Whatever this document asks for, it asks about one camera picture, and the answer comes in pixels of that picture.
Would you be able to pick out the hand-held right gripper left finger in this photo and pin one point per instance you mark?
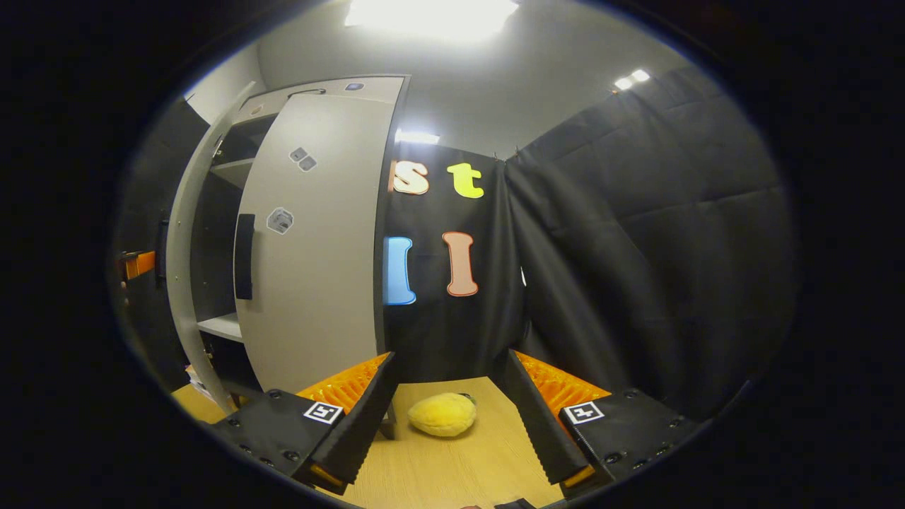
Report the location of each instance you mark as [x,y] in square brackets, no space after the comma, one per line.
[364,428]

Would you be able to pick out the small ceiling light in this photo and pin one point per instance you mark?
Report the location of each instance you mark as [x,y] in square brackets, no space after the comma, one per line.
[631,79]

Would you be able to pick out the white book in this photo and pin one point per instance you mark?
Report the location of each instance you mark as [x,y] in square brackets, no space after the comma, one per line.
[200,383]

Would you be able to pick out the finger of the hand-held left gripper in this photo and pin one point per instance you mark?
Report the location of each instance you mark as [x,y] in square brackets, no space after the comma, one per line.
[138,264]

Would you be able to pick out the grey cabinet door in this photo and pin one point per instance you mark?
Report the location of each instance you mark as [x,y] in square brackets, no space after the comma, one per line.
[318,283]
[182,283]

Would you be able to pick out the ceiling light behind cabinet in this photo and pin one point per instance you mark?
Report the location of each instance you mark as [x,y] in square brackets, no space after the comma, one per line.
[417,137]

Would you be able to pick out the black backdrop cloth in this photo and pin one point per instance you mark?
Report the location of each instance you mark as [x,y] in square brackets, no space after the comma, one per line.
[636,247]

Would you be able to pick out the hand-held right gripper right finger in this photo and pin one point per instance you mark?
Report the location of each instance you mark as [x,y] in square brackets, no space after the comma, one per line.
[534,424]

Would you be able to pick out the yellow plush toy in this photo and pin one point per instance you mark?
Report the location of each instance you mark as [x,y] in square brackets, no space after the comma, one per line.
[442,415]

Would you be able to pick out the grey cabinet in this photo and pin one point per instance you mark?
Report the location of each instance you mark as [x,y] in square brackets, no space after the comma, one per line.
[219,247]

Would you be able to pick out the large ceiling light panel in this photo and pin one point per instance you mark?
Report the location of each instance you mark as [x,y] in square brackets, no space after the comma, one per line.
[431,15]

